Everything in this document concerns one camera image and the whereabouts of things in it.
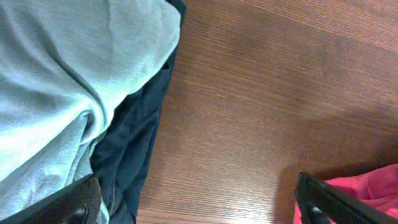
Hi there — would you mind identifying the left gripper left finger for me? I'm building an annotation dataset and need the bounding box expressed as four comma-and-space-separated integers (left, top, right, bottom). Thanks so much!
1, 174, 101, 224

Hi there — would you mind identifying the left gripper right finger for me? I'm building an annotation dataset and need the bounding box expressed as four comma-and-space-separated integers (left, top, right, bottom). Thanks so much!
295, 172, 397, 224

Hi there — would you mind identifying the red soccer print t-shirt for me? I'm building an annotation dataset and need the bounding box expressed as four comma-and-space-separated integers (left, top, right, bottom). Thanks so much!
292, 164, 397, 224

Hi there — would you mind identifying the navy blue folded garment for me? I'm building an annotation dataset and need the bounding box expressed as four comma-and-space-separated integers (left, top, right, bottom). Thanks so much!
90, 1, 187, 223

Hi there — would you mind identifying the light grey crumpled shirt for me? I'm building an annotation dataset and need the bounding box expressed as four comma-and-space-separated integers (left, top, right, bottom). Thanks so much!
1, 0, 182, 219

